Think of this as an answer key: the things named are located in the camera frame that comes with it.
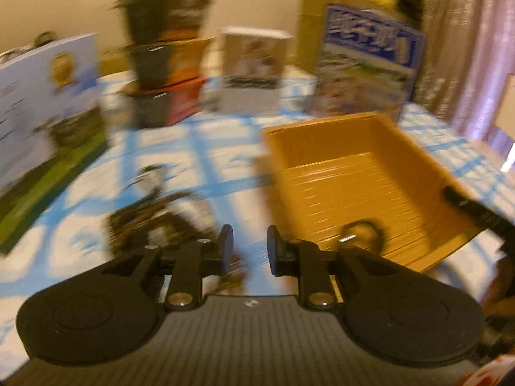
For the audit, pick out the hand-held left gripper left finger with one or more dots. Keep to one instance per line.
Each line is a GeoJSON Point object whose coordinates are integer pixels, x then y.
{"type": "Point", "coordinates": [226, 245]}

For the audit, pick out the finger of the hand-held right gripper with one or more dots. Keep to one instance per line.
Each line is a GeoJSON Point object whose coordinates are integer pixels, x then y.
{"type": "Point", "coordinates": [474, 209]}

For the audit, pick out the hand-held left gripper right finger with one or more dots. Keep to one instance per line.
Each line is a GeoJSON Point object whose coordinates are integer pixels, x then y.
{"type": "Point", "coordinates": [274, 249]}

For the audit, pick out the orange plastic tray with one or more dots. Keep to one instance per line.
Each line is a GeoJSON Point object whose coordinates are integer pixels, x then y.
{"type": "Point", "coordinates": [342, 177]}

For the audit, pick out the blue checked tablecloth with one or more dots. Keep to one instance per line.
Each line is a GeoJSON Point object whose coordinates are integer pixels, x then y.
{"type": "Point", "coordinates": [225, 148]}

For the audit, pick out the red-sided instant noodle bowl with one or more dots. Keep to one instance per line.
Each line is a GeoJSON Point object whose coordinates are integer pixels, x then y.
{"type": "Point", "coordinates": [167, 102]}

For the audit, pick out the pink patterned curtain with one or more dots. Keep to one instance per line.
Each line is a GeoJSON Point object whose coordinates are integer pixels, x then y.
{"type": "Point", "coordinates": [462, 48]}

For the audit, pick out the white photo box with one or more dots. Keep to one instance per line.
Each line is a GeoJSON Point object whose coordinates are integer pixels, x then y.
{"type": "Point", "coordinates": [251, 70]}

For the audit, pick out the blue milk carton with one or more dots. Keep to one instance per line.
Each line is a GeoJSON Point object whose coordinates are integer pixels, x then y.
{"type": "Point", "coordinates": [364, 60]}

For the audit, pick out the gold-rimmed instant noodle bowl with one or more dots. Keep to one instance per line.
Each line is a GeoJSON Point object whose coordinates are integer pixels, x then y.
{"type": "Point", "coordinates": [169, 62]}

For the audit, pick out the white and blue printed box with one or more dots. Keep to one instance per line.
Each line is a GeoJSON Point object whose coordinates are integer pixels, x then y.
{"type": "Point", "coordinates": [44, 128]}

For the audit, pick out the large cardboard box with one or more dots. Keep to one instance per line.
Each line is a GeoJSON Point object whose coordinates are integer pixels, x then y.
{"type": "Point", "coordinates": [316, 28]}

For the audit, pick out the black instant noodle bowl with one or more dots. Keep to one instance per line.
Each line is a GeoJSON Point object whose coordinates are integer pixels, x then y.
{"type": "Point", "coordinates": [165, 16]}

